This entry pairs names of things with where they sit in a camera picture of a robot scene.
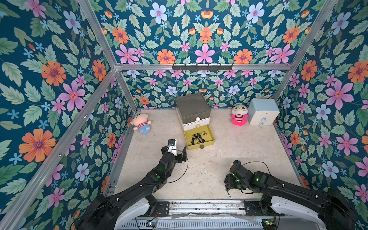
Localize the yellow bottom drawer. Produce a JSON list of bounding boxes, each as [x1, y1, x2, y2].
[[184, 125, 215, 150]]

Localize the black earphones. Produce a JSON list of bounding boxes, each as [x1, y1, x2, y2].
[[195, 132, 206, 143], [226, 188, 233, 200], [190, 134, 202, 145]]

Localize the white drawer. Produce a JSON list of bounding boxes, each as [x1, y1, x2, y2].
[[182, 117, 210, 131]]

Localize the grey top drawer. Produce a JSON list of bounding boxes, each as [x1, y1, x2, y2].
[[175, 93, 211, 124]]

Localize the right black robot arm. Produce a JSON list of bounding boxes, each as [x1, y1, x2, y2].
[[224, 160, 356, 230]]

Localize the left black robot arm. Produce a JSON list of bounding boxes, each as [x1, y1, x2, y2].
[[74, 146, 187, 230]]

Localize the three-tier colored drawer cabinet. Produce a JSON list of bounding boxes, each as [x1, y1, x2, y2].
[[175, 93, 215, 150]]

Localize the white blue drawer cabinet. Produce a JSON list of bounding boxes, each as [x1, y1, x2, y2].
[[248, 98, 280, 126]]

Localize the pink pig plush toy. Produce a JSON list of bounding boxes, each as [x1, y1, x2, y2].
[[130, 114, 152, 134]]

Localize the pink white plush toy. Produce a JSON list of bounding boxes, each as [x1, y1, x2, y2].
[[231, 104, 248, 126]]

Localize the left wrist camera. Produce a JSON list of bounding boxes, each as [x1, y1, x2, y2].
[[168, 139, 177, 156]]

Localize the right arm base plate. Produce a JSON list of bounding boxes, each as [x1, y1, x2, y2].
[[243, 200, 285, 217]]

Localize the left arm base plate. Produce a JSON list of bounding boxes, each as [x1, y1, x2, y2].
[[149, 201, 170, 218]]

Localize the black wall hook rail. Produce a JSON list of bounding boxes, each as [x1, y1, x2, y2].
[[172, 64, 233, 71]]

